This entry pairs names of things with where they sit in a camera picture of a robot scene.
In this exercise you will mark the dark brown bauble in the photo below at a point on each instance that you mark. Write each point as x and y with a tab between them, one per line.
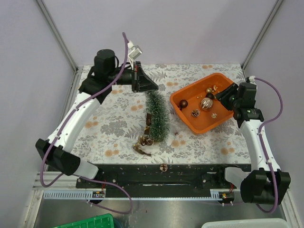
210	96
183	104

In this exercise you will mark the white slotted cable duct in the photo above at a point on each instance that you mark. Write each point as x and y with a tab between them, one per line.
211	195

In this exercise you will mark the green plastic crate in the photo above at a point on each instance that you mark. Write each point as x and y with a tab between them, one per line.
102	221

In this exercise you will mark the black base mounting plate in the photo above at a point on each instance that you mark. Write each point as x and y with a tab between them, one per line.
148	180

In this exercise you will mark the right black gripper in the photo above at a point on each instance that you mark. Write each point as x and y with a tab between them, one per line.
223	94

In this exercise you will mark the gold striped bauble ornament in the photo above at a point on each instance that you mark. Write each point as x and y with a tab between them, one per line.
206	104

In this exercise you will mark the frosted pine cone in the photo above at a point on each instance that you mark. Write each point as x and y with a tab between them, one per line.
163	167
195	113

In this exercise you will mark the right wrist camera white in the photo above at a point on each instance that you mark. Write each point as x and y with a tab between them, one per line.
250	79

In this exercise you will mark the small green christmas tree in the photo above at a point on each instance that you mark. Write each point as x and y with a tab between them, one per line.
156	105

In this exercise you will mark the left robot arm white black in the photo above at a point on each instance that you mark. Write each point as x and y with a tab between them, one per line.
55	151

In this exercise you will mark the floral patterned table mat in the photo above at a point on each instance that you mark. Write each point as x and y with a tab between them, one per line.
111	131

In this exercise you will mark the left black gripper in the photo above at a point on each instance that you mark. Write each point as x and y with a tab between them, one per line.
141	82

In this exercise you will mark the brown leaf decoration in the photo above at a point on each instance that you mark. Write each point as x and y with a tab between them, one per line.
145	139

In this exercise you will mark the white plastic container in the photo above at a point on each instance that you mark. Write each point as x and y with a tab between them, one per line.
248	223

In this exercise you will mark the gold leaf sequin ornament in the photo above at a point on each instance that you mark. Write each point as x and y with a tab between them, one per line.
214	115

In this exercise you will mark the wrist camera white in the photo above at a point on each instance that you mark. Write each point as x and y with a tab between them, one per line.
250	79
134	51

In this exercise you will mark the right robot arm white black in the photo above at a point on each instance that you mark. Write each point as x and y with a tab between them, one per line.
266	183

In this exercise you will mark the orange plastic bin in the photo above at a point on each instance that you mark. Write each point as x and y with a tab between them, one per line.
194	105

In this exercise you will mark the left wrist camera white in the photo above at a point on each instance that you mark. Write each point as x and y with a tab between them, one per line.
134	51

